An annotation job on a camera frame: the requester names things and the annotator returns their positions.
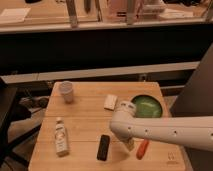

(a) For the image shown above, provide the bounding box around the black rectangular remote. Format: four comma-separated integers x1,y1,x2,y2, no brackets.
97,135,110,161

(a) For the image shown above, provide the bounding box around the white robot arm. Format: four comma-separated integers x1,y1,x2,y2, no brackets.
109,101,213,151

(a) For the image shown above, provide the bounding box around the orange carrot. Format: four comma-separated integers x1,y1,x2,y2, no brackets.
136,140,149,160

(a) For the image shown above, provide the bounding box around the green bowl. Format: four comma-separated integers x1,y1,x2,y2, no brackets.
131,95,163,118

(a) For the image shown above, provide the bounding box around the small white bottle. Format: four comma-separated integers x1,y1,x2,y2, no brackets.
55,117,69,157

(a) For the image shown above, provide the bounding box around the dark chair at left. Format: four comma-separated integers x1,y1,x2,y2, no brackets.
0,77,41,167

